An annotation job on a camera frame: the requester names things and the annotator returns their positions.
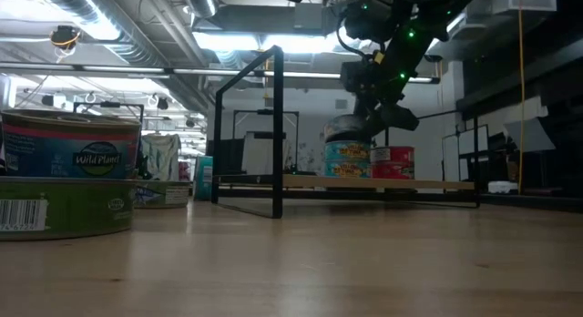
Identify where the bright ceiling light panel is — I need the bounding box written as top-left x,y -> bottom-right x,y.
191,31 -> 347,55

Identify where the long ceiling light tube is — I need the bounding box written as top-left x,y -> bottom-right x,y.
0,61 -> 441,85

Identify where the black table extrusion frame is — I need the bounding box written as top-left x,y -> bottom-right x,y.
477,192 -> 583,214

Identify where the small white block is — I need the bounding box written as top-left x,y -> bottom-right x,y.
487,179 -> 519,194

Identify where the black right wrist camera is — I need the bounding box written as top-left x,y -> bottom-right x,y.
339,60 -> 366,94

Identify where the black background box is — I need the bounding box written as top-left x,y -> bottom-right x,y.
207,138 -> 245,175

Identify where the white ceiling unit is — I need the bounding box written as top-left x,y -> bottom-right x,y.
490,0 -> 557,15

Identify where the white hanging sheet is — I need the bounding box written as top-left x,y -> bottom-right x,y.
240,130 -> 292,175

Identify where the wooden shelf black metal frame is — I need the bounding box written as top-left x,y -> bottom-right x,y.
210,46 -> 482,220

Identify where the red labelled seafood can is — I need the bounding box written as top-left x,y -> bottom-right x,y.
370,146 -> 415,165
371,161 -> 415,180

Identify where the white panel black frame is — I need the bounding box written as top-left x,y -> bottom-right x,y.
440,123 -> 492,182

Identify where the white draped cloth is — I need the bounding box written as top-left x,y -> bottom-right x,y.
139,133 -> 182,181

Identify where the silver round air duct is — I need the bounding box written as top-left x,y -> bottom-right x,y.
181,0 -> 220,18

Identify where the black ceiling sensor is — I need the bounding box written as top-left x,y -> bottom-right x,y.
49,25 -> 82,58

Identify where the grey slanted panel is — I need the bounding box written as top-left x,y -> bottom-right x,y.
502,118 -> 557,153

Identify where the green labelled seafood can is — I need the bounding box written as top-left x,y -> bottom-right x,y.
133,179 -> 191,210
0,177 -> 136,242

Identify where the blue Wild Planet can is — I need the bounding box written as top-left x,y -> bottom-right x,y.
0,109 -> 142,180

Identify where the grey ceiling box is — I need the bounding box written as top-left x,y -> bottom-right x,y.
293,2 -> 338,31

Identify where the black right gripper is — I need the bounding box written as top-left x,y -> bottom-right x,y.
358,46 -> 421,143

